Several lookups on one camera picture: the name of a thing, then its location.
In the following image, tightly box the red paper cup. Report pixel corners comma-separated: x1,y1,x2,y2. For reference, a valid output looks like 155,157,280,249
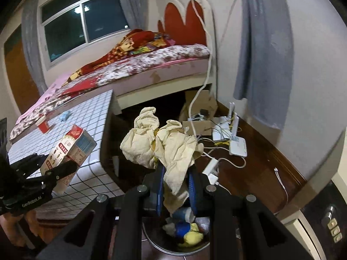
36,115,50,134

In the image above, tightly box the red and white carton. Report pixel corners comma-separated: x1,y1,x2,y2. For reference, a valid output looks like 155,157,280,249
40,125,97,194

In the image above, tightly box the white tissue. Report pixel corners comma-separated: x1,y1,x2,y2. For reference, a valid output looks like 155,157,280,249
163,221,177,237

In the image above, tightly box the white looped cable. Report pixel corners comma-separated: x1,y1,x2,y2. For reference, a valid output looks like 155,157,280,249
203,146,247,169

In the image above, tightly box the yellow cloth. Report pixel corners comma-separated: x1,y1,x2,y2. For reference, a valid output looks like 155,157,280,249
184,223,204,246

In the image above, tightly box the blue cloth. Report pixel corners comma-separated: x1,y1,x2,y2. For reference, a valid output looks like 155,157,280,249
176,221,192,237

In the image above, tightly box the white hanging cable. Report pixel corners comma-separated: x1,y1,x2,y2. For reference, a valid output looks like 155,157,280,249
188,0,217,121

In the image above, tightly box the large grey curtain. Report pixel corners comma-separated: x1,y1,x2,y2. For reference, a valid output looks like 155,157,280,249
233,0,295,129

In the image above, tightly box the brown wooden door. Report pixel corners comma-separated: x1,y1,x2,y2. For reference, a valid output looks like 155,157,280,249
3,24,41,111

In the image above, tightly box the white router with antennas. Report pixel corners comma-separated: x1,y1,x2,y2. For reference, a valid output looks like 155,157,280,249
212,101,239,142

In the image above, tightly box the white power strip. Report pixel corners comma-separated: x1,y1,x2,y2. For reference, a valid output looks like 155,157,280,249
202,158,220,187

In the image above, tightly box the white charging cable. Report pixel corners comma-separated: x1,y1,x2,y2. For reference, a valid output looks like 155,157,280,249
274,167,289,204

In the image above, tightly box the blue paper cup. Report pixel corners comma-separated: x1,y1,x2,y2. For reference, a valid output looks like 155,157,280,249
173,207,195,222

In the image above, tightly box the white checked table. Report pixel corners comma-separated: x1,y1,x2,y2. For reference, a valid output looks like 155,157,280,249
8,89,125,220

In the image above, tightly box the dark round trash bin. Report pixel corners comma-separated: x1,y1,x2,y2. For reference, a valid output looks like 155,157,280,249
141,208,217,256

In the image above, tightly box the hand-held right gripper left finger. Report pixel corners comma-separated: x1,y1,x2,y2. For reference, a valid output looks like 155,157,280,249
36,165,166,260

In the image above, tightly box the beige cloth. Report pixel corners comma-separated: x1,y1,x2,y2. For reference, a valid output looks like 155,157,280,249
120,107,204,214

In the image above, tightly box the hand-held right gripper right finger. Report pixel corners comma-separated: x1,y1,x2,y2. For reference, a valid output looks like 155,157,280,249
188,171,312,260

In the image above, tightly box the bed frame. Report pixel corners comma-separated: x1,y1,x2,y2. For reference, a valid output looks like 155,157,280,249
114,55,217,114

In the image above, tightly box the dark appliance with buttons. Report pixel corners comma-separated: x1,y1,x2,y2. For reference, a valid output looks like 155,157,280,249
301,179,347,260

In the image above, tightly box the red patterned blanket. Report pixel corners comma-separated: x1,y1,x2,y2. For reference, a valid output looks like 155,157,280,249
58,29,169,93

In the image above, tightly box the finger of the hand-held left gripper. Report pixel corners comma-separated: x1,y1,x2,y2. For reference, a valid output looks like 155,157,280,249
26,161,81,189
9,154,51,174

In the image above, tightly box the grey window curtain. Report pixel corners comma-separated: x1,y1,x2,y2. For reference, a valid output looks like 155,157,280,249
115,0,148,31
22,3,47,93

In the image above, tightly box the bed with floral blankets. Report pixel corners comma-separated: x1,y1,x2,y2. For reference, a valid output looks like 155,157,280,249
11,45,210,138

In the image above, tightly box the red scalloped headboard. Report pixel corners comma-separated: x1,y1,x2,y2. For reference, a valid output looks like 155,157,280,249
158,2,208,45

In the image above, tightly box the window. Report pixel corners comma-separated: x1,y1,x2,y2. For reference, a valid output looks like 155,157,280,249
39,0,131,65

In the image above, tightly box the flat white router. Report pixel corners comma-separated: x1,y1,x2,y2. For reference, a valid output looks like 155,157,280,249
229,137,248,158

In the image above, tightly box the cardboard box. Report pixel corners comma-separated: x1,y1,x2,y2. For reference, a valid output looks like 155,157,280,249
179,89,231,136

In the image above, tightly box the pink blanket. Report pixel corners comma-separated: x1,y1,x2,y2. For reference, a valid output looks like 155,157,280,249
16,74,71,125

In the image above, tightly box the colourful patterned pillow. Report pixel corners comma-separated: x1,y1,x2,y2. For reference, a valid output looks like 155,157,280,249
127,32,175,56

